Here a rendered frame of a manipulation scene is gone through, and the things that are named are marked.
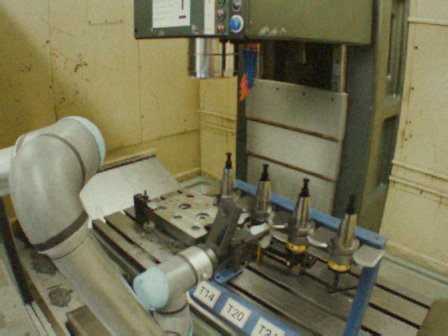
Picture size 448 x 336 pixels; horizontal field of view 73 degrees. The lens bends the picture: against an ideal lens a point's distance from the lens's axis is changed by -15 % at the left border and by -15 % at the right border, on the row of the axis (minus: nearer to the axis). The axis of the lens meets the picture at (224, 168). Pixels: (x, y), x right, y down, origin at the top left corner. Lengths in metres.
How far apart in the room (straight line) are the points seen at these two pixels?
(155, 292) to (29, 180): 0.31
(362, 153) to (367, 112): 0.16
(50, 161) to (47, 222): 0.08
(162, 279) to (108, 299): 0.16
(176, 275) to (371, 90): 0.95
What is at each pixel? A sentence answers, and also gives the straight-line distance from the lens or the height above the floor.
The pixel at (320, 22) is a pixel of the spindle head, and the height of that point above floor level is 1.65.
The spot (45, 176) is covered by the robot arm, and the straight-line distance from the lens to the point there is 0.49.
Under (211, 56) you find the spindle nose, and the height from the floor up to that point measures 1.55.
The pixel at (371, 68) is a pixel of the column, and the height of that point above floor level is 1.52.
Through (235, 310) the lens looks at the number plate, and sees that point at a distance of 0.95.
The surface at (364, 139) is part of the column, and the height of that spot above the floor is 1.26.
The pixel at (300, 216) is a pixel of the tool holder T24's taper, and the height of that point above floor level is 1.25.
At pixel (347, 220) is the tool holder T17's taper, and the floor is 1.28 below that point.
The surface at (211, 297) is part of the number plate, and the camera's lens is 1.00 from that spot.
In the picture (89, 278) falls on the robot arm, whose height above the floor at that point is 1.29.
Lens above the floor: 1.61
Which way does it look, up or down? 21 degrees down
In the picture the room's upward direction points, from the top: 1 degrees clockwise
